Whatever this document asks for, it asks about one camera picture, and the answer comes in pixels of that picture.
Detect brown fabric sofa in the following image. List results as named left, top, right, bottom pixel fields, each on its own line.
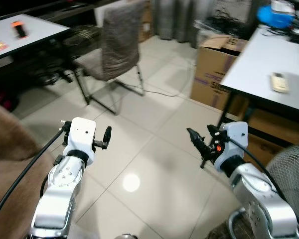
left=0, top=100, right=56, bottom=239

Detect red object on floor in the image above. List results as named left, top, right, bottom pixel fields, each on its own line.
left=0, top=89, right=19, bottom=114

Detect plain brown cardboard box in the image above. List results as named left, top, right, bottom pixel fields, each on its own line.
left=233, top=106, right=299, bottom=166

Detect open printed cardboard box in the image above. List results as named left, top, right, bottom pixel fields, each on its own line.
left=190, top=34, right=251, bottom=111

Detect cream remote control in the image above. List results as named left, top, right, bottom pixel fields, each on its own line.
left=270, top=72, right=290, bottom=94

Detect brown fabric metal-leg chair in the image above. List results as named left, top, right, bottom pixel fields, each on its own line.
left=71, top=1, right=146, bottom=116

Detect large white black-legged table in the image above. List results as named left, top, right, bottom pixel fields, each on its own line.
left=218, top=26, right=299, bottom=145

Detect grey curtain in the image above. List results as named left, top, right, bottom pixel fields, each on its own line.
left=151, top=0, right=219, bottom=46

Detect narrow brown cardboard box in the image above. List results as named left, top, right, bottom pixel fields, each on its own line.
left=139, top=0, right=155, bottom=43

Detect small white black-framed table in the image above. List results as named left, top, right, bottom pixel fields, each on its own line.
left=0, top=13, right=71, bottom=75

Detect orange and black device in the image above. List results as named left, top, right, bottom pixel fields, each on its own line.
left=10, top=20, right=30, bottom=40

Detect blue round object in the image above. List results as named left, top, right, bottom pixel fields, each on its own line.
left=256, top=4, right=295, bottom=29

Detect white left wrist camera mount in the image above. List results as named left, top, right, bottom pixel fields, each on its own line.
left=64, top=118, right=98, bottom=166

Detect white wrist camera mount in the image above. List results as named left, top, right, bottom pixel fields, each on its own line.
left=64, top=118, right=98, bottom=166
left=213, top=121, right=249, bottom=171

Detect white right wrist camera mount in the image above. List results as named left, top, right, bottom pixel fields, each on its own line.
left=213, top=121, right=249, bottom=171

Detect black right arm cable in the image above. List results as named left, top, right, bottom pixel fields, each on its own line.
left=228, top=135, right=299, bottom=236

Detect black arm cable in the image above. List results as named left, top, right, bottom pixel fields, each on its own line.
left=0, top=128, right=66, bottom=231
left=228, top=135, right=299, bottom=236

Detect thin white floor cable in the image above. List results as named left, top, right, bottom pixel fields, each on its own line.
left=109, top=79, right=196, bottom=99

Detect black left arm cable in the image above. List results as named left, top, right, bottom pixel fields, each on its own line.
left=0, top=128, right=66, bottom=231

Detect grey wire-guard fan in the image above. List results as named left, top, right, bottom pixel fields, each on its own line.
left=266, top=141, right=299, bottom=239

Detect tangled black cables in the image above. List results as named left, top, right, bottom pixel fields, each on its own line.
left=200, top=16, right=254, bottom=39

